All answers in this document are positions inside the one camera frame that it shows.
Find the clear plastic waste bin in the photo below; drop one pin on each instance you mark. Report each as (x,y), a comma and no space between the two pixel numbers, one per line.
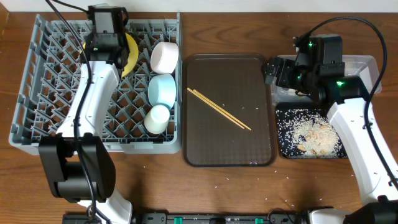
(364,66)

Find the grey plastic dish rack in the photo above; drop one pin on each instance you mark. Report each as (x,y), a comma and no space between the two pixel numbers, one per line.
(51,77)

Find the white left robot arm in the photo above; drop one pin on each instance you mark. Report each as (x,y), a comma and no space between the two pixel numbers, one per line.
(76,163)

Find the small pale green cup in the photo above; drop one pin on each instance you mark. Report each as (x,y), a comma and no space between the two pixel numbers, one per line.
(157,119)

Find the rice and food scraps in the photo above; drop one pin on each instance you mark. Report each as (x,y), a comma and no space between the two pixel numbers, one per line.
(314,135)

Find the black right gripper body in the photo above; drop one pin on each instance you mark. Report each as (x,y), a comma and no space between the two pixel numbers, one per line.
(296,78)

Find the dark brown serving tray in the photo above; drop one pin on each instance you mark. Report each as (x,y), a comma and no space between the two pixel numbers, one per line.
(235,83)

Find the light blue bowl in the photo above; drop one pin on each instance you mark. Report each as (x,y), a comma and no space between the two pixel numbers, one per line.
(162,90)

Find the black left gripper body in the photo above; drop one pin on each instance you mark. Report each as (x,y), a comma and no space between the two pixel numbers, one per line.
(101,8)

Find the pink white bowl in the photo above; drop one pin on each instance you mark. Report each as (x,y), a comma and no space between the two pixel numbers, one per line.
(164,57)

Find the yellow plate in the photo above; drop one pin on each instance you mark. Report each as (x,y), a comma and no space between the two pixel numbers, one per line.
(132,54)

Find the black waste tray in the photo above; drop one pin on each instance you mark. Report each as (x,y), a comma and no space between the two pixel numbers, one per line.
(311,133)

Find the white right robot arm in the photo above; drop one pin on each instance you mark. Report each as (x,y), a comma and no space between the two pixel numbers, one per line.
(319,72)

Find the wooden chopstick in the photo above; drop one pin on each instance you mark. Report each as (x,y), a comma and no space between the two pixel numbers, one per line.
(245,126)
(215,108)

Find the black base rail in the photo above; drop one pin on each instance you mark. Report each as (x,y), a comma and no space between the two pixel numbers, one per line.
(202,218)

